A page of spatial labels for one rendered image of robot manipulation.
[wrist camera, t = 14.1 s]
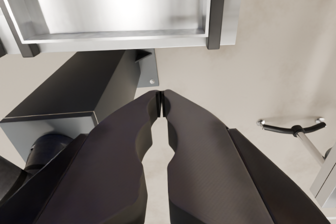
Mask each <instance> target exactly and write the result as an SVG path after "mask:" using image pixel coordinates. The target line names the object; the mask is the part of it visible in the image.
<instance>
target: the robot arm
mask: <svg viewBox="0 0 336 224"><path fill-rule="evenodd" d="M161 108H162V115H163V118H166V120H167V130H168V144H169V146H170V147H171V148H172V149H173V151H174V153H175V154H174V156H173V158H172V159H171V161H170V162H169V163H168V165H167V188H168V204H169V217H170V224H331V223H330V222H329V220H328V219H327V218H326V216H325V215H324V214H323V213H322V211H321V210H320V209H319V208H318V207H317V205H316V204H315V203H314V202H313V201H312V200H311V199H310V198H309V196H308V195H307V194H306V193H305V192H304V191H303V190H302V189H301V188H300V187H299V186H298V185H297V184H296V183H295V182H294V181H293V180H292V179H291V178H290V177H289V176H288V175H286V174H285V173H284V172H283V171H282V170H281V169H280V168H279V167H278V166H277V165H276V164H274V163H273V162H272V161H271V160H270V159H269V158H268V157H267V156H266V155H265V154H264V153H262V152H261V151H260V150H259V149H258V148H257V147H256V146H255V145H254V144H253V143H252V142H250V141H249V140H248V139H247V138H246V137H245V136H244V135H243V134H242V133H241V132H240V131H238V130H237V129H236V128H228V127H227V126H226V125H225V124H224V123H223V122H222V121H221V120H220V119H219V118H218V117H216V116H215V115H214V114H212V113H211V112H210V111H208V110H207V109H205V108H203V107H201V106H200V105H198V104H196V103H194V102H192V101H191V100H189V99H187V98H185V97H183V96H182V95H180V94H178V93H176V92H174V91H173V90H171V89H166V90H157V89H155V90H150V91H148V92H146V93H144V94H143V95H141V96H139V97H138V98H136V99H134V100H132V101H131V102H129V103H127V104H126V105H124V106H122V107H121V108H119V109H117V110H116V111H114V112H113V113H111V114H110V115H109V116H107V117H106V118H105V119H103V120H102V121H101V122H100V123H99V124H98V125H97V126H96V127H94V128H93V129H92V130H91V131H90V132H89V133H80V134H79V135H78V136H77V137H76V138H75V139H72V138H70V137H68V136H65V135H60V134H47V135H43V136H41V137H39V138H38V139H37V140H36V141H35V142H34V144H33V145H32V146H31V148H30V150H29V155H28V157H27V161H26V164H25V168H24V169H21V168H20V167H18V166H17V165H15V164H14V163H12V162H10V161H9V160H7V159H5V158H4V157H2V156H1V155H0V224H144V223H145V217H146V209H147V201H148V191H147V185H146V179H145V173H144V167H143V164H142V161H143V158H144V156H145V154H146V152H147V151H148V150H149V149H150V147H151V146H152V145H153V138H152V130H151V128H152V125H153V124H154V122H155V121H156V120H157V119H158V118H160V117H161Z"/></svg>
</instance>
